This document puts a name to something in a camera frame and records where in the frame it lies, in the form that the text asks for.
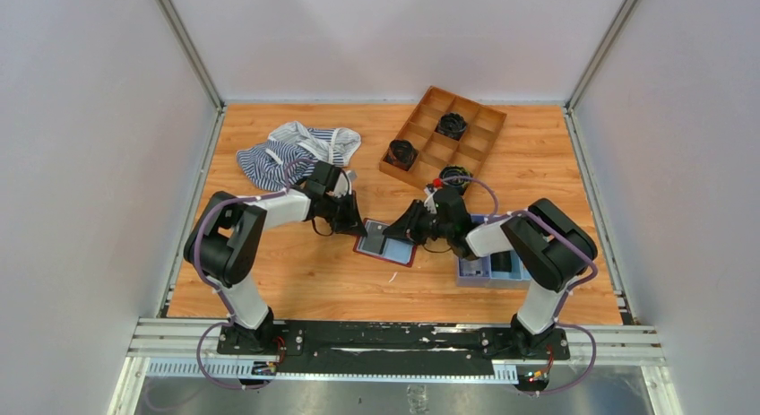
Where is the red leather card holder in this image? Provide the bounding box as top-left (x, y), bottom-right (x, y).
top-left (353, 219), bottom-right (417, 267)

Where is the dark VIP credit card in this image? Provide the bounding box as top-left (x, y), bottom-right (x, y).
top-left (489, 251), bottom-right (513, 273)

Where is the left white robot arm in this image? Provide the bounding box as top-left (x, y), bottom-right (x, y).
top-left (183, 160), bottom-right (367, 336)

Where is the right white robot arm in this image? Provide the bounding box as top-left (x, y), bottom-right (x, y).
top-left (384, 186), bottom-right (599, 336)

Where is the silver item in organizer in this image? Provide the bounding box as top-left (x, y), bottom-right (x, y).
top-left (459, 258), bottom-right (484, 277)

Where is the black yellow rolled belt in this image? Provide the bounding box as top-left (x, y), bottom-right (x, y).
top-left (439, 165), bottom-right (472, 195)

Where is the black rolled belt left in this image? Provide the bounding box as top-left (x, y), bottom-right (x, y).
top-left (383, 139), bottom-right (419, 171)

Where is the striped blue white cloth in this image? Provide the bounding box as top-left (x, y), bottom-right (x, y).
top-left (236, 121), bottom-right (362, 191)

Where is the blue plastic organizer box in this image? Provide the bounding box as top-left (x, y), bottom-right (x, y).
top-left (456, 214), bottom-right (531, 289)

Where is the wooden compartment tray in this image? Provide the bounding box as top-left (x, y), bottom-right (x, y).
top-left (378, 86), bottom-right (507, 188)

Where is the black rolled belt top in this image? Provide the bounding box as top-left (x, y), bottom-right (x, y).
top-left (435, 112), bottom-right (468, 141)

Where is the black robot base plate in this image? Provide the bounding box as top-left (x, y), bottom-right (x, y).
top-left (217, 321), bottom-right (570, 376)

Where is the white slotted cable duct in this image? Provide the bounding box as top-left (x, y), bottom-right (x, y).
top-left (145, 359), bottom-right (519, 384)

